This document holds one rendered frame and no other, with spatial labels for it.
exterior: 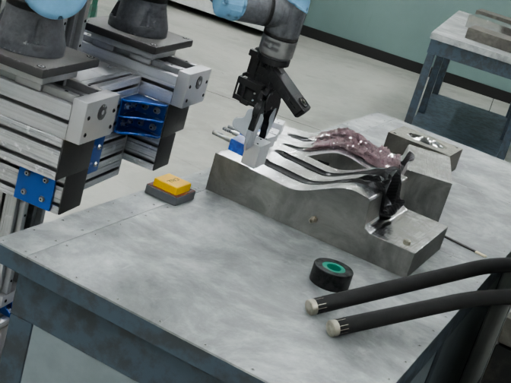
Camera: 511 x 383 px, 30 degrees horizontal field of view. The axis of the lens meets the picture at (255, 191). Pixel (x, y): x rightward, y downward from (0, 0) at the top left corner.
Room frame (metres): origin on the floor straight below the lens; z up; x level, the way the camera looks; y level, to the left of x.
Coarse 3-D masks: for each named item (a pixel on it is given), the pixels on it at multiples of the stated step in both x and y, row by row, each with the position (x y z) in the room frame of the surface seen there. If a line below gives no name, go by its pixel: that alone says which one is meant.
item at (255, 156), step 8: (224, 136) 2.03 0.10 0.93; (240, 136) 2.03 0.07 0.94; (256, 136) 2.03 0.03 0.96; (232, 144) 2.01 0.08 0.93; (240, 144) 2.00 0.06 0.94; (256, 144) 1.98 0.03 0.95; (264, 144) 1.99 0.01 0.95; (240, 152) 2.00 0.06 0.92; (248, 152) 1.99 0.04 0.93; (256, 152) 1.98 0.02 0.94; (264, 152) 2.00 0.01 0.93; (248, 160) 1.99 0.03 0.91; (256, 160) 1.98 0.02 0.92; (264, 160) 2.02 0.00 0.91
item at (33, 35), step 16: (16, 0) 1.85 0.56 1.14; (0, 16) 1.88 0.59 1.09; (16, 16) 1.84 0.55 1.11; (32, 16) 1.84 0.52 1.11; (0, 32) 1.84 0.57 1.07; (16, 32) 1.83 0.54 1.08; (32, 32) 1.84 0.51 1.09; (48, 32) 1.86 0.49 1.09; (64, 32) 1.91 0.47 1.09; (16, 48) 1.83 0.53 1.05; (32, 48) 1.83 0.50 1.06; (48, 48) 1.85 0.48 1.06; (64, 48) 1.90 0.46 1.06
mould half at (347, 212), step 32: (224, 160) 2.03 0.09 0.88; (288, 160) 2.15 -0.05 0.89; (224, 192) 2.02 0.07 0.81; (256, 192) 2.00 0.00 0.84; (288, 192) 1.97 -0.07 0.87; (320, 192) 1.94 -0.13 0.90; (352, 192) 1.92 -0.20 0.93; (288, 224) 1.96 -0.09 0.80; (320, 224) 1.93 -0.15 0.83; (352, 224) 1.91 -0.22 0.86; (384, 224) 1.98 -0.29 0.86; (416, 224) 2.04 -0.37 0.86; (384, 256) 1.88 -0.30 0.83; (416, 256) 1.88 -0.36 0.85
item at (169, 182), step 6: (168, 174) 1.96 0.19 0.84; (156, 180) 1.91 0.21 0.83; (162, 180) 1.91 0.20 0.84; (168, 180) 1.92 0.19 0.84; (174, 180) 1.93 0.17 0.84; (180, 180) 1.94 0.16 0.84; (162, 186) 1.91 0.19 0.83; (168, 186) 1.90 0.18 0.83; (174, 186) 1.90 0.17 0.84; (180, 186) 1.91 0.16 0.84; (186, 186) 1.93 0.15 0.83; (174, 192) 1.90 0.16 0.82; (180, 192) 1.91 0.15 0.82
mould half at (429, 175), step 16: (288, 128) 2.55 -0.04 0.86; (304, 144) 2.43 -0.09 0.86; (336, 160) 2.31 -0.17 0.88; (352, 160) 2.30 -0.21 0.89; (416, 160) 2.40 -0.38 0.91; (432, 160) 2.45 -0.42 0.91; (448, 160) 2.50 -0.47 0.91; (416, 176) 2.29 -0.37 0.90; (432, 176) 2.29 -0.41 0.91; (448, 176) 2.33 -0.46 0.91; (416, 192) 2.29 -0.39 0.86; (432, 192) 2.29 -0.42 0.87; (448, 192) 2.28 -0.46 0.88; (416, 208) 2.29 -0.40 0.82; (432, 208) 2.28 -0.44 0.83
